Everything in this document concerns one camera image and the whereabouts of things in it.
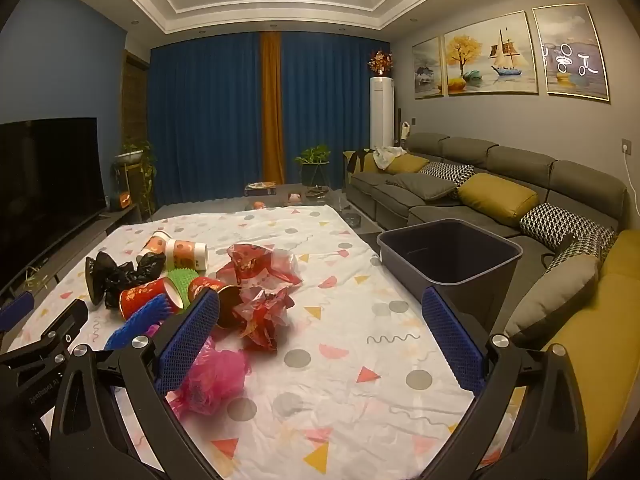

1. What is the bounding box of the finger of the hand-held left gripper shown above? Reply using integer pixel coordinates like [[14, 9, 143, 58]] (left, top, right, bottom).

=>
[[0, 292, 36, 333], [0, 299, 89, 368]]

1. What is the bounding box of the black garment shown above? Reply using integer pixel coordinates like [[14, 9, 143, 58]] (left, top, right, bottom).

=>
[[345, 150, 373, 173]]

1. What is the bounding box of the small yellow cushion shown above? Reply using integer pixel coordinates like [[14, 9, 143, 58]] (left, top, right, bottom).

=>
[[387, 154, 430, 176]]

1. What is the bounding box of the trailing plant in white pot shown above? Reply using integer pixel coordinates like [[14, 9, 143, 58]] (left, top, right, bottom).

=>
[[115, 141, 158, 221]]

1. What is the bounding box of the pink plastic bag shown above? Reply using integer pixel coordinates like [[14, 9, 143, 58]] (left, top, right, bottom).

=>
[[167, 335, 253, 418]]

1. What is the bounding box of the framed tree and ship painting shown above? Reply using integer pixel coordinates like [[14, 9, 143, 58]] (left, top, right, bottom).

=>
[[444, 10, 540, 96]]

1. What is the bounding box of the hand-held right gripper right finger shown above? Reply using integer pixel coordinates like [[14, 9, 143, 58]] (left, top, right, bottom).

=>
[[421, 287, 589, 480]]

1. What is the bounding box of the white cloth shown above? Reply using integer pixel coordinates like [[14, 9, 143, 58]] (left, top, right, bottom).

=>
[[375, 145, 408, 170]]

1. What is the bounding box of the framed cloudy painting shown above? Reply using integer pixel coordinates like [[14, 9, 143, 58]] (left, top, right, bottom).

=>
[[532, 4, 611, 103]]

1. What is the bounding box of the potted plant on metal stand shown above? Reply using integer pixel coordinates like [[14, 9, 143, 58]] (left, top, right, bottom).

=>
[[294, 145, 332, 188]]

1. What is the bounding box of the dark glass coffee table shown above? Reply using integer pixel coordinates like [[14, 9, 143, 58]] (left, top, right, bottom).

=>
[[327, 187, 386, 241]]

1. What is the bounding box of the white cable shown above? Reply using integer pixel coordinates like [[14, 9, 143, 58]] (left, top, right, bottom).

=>
[[625, 150, 640, 201]]

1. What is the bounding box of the green spiky roller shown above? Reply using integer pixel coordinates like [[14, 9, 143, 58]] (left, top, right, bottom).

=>
[[165, 267, 200, 311]]

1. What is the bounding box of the grey television cabinet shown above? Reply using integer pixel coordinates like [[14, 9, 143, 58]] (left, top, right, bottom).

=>
[[0, 205, 141, 311]]

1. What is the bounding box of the flat grey cushion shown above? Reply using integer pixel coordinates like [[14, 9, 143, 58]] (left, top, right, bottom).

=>
[[385, 172, 458, 202]]

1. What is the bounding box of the white orange paper cup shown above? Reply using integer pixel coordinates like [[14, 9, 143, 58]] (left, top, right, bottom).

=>
[[140, 231, 173, 261], [165, 239, 208, 273]]

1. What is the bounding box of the orange curtain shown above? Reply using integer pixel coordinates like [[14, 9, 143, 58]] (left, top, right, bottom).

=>
[[260, 31, 286, 186]]

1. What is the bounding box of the grey plastic bin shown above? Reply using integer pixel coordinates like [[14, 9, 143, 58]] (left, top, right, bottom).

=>
[[376, 218, 524, 321]]

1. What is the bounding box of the blue spiky roller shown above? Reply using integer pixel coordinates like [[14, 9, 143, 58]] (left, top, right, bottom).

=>
[[104, 294, 170, 352]]

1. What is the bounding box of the black plastic bag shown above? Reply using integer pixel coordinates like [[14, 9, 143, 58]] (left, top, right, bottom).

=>
[[85, 251, 136, 308], [135, 251, 167, 281]]

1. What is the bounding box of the blue curtain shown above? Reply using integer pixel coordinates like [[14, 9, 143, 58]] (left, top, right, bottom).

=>
[[147, 32, 263, 206], [280, 32, 391, 196]]

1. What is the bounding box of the red paper cup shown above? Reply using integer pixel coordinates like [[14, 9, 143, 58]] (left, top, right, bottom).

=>
[[187, 276, 226, 306], [119, 277, 173, 321], [216, 285, 247, 332]]

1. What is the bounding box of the red plastic bag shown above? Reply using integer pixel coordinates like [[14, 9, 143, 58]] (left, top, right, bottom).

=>
[[217, 243, 304, 291], [232, 287, 297, 352]]

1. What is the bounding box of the red gold flower decoration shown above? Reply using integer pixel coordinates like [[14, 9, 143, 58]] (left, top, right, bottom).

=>
[[368, 50, 393, 78]]

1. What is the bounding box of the large yellow cushion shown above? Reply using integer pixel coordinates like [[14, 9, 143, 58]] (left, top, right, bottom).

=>
[[457, 172, 540, 227]]

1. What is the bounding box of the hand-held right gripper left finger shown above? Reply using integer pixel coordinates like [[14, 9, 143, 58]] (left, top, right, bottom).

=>
[[50, 287, 223, 480]]

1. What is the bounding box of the grey and yellow sofa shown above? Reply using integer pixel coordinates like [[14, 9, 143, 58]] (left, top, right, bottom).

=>
[[345, 132, 640, 480]]

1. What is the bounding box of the black white patterned cushion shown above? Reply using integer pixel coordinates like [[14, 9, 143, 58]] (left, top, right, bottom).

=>
[[520, 202, 617, 253], [545, 237, 608, 273], [419, 161, 476, 186]]

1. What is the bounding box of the small framed painting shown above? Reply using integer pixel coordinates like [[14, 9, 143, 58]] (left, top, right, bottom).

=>
[[412, 36, 445, 100]]

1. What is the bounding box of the large grey cushion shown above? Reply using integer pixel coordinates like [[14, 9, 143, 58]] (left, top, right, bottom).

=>
[[504, 252, 600, 348]]

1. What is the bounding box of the white standing air conditioner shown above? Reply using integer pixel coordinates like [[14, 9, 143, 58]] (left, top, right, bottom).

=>
[[369, 77, 396, 151]]

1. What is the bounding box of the black television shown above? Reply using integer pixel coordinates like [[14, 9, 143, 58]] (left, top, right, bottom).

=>
[[0, 117, 108, 286]]

